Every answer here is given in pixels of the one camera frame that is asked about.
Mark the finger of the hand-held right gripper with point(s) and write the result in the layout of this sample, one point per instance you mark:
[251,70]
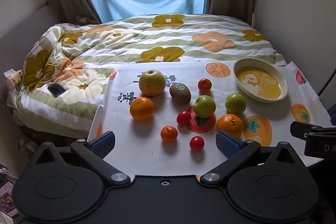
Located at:
[302,130]

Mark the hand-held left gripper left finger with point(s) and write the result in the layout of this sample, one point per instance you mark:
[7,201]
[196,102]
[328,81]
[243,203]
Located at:
[105,144]

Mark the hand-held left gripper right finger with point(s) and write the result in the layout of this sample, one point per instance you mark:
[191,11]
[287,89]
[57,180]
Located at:
[227,146]

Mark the large orange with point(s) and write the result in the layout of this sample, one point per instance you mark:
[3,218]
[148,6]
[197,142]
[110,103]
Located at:
[141,108]
[229,123]

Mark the red cherry tomato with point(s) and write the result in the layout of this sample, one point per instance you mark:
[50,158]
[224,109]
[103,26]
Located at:
[183,118]
[197,143]

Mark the green apple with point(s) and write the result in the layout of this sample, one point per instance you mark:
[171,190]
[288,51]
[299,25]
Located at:
[204,106]
[235,103]

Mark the cream bowl with duck print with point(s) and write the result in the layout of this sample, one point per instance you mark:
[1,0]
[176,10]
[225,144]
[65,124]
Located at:
[262,82]

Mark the brown kiwi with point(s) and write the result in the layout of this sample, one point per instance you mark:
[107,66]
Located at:
[181,95]

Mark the white fruit-print tablecloth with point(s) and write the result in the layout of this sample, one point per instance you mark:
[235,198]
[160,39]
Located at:
[157,158]

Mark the black smartphone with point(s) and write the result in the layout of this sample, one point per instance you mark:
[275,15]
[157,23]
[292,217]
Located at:
[56,90]

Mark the large yellow apple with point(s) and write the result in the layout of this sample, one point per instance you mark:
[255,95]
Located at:
[152,83]

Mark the printed paper packet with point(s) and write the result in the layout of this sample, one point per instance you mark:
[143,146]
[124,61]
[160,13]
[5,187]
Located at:
[6,199]

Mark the small tissue box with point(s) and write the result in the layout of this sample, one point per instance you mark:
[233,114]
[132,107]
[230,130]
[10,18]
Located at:
[13,79]

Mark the floral striped blanket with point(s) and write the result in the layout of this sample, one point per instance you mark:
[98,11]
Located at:
[170,37]

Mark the floral pillow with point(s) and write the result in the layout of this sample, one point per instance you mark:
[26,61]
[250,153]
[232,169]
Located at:
[85,20]

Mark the beige padded headboard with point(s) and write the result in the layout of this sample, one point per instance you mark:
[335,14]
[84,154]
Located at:
[23,22]

